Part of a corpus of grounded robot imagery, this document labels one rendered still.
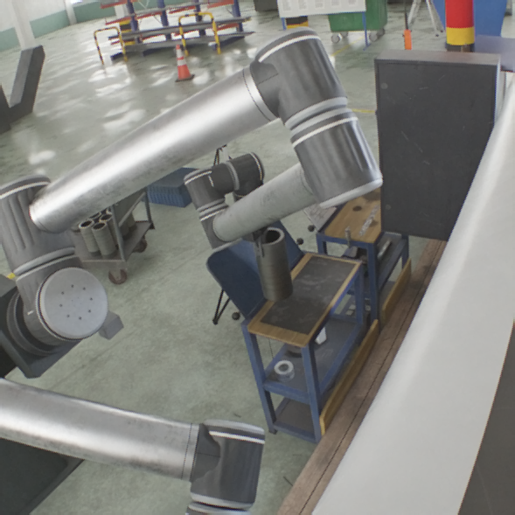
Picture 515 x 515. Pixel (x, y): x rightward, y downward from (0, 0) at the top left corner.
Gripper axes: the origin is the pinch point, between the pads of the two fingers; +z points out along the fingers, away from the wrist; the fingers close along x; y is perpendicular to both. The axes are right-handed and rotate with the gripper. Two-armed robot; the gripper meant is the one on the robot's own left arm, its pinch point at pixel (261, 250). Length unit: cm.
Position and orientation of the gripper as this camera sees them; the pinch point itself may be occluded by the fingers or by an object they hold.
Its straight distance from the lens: 192.7
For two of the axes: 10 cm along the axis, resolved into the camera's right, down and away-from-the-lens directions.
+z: 1.8, 8.3, 5.4
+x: 5.2, -5.4, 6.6
